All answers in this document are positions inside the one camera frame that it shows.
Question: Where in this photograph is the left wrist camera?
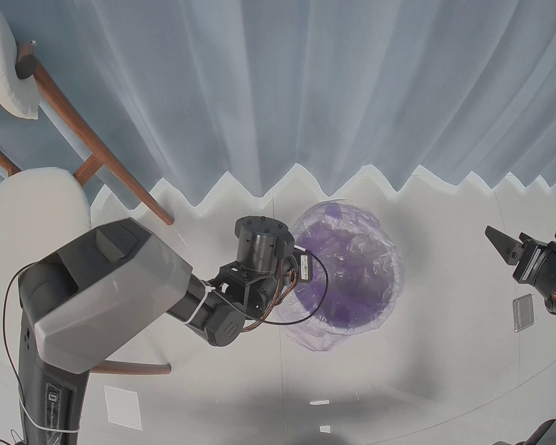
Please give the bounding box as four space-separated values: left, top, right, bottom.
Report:
293 247 317 287

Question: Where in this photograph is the white cushioned wooden chair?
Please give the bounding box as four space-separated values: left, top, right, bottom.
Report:
0 2 174 377

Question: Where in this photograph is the pale blue curtain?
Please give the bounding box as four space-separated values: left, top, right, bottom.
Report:
0 0 556 210

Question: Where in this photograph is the purple plastic bag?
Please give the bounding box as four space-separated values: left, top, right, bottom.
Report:
282 200 405 353

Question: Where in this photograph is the black cable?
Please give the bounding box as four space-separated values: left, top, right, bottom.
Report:
243 248 329 327
0 261 44 445

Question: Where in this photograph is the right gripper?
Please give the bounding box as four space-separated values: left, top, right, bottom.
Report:
485 225 556 301

